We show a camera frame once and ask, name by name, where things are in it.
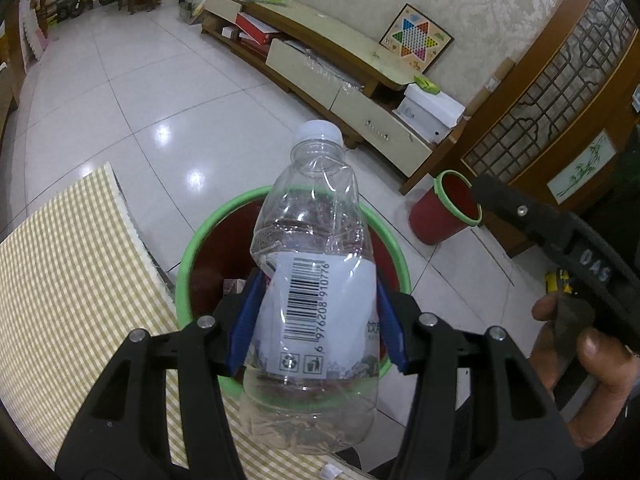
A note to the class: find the large green-rimmed red bin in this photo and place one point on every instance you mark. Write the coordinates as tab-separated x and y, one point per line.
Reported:
210	255

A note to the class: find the white cardboard box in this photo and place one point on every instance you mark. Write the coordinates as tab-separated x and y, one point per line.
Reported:
430	110

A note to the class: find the person's right hand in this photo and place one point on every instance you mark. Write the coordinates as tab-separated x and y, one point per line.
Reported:
600	375

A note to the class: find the clear plastic bottle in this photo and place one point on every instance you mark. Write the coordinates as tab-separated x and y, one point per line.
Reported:
315	310

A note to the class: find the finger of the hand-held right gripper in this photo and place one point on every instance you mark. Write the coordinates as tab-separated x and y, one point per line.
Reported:
530	220

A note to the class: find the star checkers board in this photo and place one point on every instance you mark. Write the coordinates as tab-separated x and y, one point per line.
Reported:
415	37

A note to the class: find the white balance bike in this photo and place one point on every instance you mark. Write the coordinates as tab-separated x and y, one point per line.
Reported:
75	5

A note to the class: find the red flat box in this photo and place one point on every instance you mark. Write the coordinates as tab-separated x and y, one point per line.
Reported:
257	27

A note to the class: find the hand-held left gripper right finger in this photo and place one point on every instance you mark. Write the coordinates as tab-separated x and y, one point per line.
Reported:
392	330

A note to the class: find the green packet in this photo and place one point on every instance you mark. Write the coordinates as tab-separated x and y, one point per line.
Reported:
427	85

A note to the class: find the wooden television cabinet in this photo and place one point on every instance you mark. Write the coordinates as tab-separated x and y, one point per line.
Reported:
325	55

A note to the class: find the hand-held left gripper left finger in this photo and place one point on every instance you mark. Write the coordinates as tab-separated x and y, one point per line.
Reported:
245	320

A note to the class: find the wooden lattice screen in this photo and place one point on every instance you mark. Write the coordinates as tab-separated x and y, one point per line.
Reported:
560	110

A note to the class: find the small green-rimmed red bin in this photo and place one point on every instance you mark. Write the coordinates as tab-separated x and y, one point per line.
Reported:
435	215

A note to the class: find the checked tablecloth table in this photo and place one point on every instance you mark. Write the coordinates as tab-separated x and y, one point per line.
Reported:
75	270

